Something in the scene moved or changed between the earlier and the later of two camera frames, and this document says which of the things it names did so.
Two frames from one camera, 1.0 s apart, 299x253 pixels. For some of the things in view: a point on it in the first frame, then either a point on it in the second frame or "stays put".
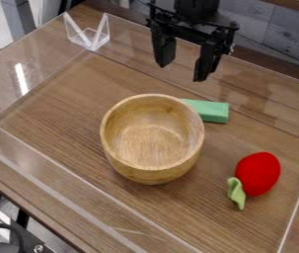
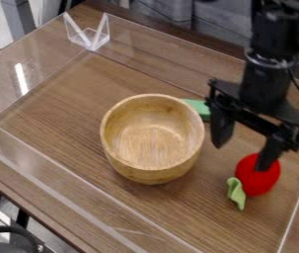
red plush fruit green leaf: x=257 y=172 stays put
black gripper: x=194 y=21 -> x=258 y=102
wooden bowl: x=151 y=133 stays put
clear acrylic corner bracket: x=88 y=38 stays put
